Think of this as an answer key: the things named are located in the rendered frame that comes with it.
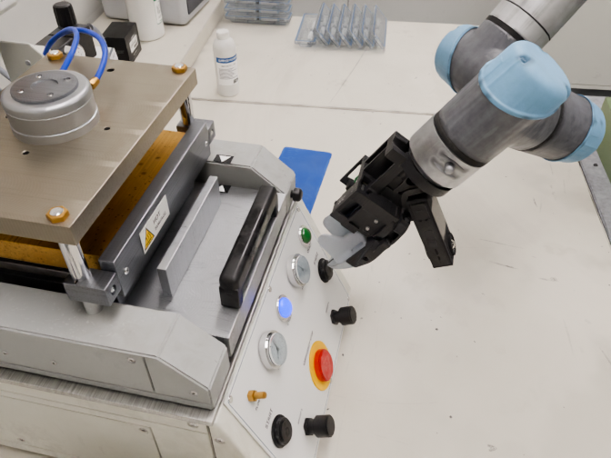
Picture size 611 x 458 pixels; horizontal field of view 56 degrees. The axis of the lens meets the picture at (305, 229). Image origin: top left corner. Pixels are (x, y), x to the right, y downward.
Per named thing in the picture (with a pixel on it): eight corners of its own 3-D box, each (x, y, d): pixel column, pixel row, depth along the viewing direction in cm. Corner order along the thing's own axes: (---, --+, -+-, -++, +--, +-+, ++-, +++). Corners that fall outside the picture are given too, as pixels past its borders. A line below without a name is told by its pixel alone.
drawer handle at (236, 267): (220, 306, 56) (215, 278, 53) (262, 209, 66) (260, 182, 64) (240, 309, 55) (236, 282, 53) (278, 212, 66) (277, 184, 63)
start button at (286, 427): (276, 450, 60) (264, 436, 59) (283, 426, 62) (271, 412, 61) (289, 450, 60) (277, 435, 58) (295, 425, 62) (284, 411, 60)
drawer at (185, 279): (-35, 311, 60) (-67, 259, 55) (72, 185, 76) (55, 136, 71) (232, 362, 55) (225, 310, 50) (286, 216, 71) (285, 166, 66)
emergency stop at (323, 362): (318, 388, 72) (305, 369, 69) (325, 362, 74) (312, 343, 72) (330, 387, 71) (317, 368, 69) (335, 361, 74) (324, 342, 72)
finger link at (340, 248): (301, 245, 76) (343, 207, 70) (336, 269, 77) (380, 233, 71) (295, 262, 73) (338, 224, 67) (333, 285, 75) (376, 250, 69)
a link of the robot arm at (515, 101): (592, 106, 54) (544, 85, 48) (502, 174, 61) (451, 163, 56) (553, 47, 57) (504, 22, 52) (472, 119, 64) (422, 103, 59)
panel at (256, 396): (305, 498, 63) (222, 403, 53) (349, 297, 85) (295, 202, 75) (321, 499, 62) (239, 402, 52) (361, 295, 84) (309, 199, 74)
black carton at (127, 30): (105, 65, 132) (98, 36, 127) (117, 48, 138) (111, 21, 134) (131, 66, 131) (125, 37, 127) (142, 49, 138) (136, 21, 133)
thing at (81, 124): (-139, 263, 53) (-227, 146, 45) (43, 99, 76) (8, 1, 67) (98, 305, 49) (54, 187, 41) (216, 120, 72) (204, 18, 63)
